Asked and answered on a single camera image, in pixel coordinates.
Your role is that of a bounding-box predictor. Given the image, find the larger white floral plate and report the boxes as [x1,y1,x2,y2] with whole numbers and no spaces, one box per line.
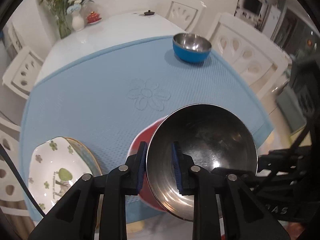
[28,137,92,213]

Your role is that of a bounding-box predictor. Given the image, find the large round blue-patterned plate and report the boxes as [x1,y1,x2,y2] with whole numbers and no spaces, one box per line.
[63,136,103,230]

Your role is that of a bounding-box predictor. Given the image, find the red steel bowl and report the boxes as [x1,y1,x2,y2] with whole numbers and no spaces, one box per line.
[128,103,258,220]

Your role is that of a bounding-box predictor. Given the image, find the blue steel bowl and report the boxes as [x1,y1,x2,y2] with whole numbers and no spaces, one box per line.
[172,33,212,63]

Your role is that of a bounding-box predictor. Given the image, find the near left white chair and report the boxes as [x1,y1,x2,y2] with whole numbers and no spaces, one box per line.
[1,118,29,217]

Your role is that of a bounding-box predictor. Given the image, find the white chair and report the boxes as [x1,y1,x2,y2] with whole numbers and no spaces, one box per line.
[207,12,291,99]
[1,118,29,217]
[165,0,207,33]
[2,46,43,100]

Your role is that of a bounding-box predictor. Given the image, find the near right white chair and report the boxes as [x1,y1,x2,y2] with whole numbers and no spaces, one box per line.
[207,12,291,99]

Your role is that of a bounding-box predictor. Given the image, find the light blue table mat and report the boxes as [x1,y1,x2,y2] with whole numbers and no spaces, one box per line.
[19,35,275,224]

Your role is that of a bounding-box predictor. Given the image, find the far left white chair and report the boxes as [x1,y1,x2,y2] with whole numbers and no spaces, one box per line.
[2,46,43,100]

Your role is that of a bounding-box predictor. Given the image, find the far right white chair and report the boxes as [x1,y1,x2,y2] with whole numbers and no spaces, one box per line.
[165,0,207,33]

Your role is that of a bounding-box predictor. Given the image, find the white flower vase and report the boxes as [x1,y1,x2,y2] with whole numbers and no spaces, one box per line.
[72,11,85,32]

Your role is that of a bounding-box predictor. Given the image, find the red lidded cup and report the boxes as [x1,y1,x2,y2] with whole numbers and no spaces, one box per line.
[86,11,102,24]

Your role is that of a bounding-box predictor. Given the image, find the small black lid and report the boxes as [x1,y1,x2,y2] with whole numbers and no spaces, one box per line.
[144,10,155,16]

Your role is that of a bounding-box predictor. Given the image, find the black cable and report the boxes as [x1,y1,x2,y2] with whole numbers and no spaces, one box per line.
[0,143,47,217]

